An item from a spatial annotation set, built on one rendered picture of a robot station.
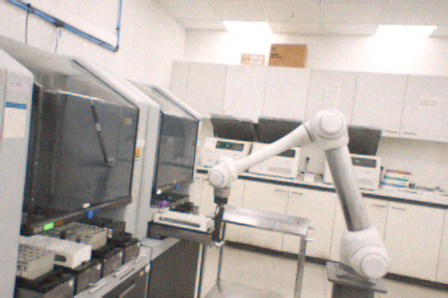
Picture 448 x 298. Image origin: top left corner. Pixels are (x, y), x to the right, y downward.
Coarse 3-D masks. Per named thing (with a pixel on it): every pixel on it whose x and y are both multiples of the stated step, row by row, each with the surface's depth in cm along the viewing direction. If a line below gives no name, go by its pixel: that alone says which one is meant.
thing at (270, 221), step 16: (240, 208) 252; (224, 224) 259; (240, 224) 212; (256, 224) 211; (272, 224) 216; (288, 224) 220; (304, 224) 226; (224, 240) 260; (304, 240) 202; (304, 256) 243; (224, 288) 246; (240, 288) 249; (256, 288) 252
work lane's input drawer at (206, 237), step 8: (152, 224) 192; (160, 224) 191; (168, 224) 190; (152, 232) 191; (160, 232) 190; (168, 232) 189; (176, 232) 188; (184, 232) 186; (192, 232) 185; (200, 232) 185; (208, 232) 184; (192, 240) 185; (200, 240) 184; (208, 240) 183
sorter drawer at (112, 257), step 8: (112, 248) 146; (120, 248) 147; (96, 256) 138; (104, 256) 137; (112, 256) 141; (120, 256) 147; (104, 264) 136; (112, 264) 141; (120, 264) 148; (104, 272) 137; (120, 272) 140
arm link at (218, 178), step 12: (300, 132) 176; (276, 144) 177; (288, 144) 178; (300, 144) 178; (252, 156) 171; (264, 156) 173; (216, 168) 165; (228, 168) 167; (240, 168) 168; (216, 180) 164; (228, 180) 167
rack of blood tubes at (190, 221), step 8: (160, 216) 192; (168, 216) 191; (176, 216) 191; (184, 216) 192; (192, 216) 194; (176, 224) 189; (184, 224) 198; (192, 224) 197; (200, 224) 196; (208, 224) 189
